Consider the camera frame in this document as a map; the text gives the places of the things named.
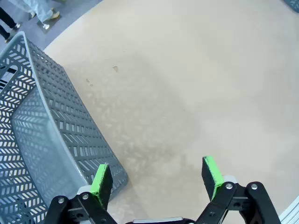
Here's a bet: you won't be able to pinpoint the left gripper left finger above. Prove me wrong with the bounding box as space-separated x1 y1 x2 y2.
44 164 119 224

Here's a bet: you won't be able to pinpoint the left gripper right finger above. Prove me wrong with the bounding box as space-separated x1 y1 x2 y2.
195 156 282 224

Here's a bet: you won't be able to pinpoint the grey plastic lattice basket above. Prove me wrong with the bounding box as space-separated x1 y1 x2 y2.
0 31 128 224
283 0 299 14

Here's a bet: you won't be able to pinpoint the mannequin blue fleece light jeans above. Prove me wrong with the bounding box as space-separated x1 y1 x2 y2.
22 0 61 30

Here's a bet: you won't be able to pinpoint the mannequin cream jacket black trousers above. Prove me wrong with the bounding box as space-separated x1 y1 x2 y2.
0 7 22 43

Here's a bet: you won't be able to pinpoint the aluminium slotted frame rail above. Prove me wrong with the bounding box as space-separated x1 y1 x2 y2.
279 195 299 224

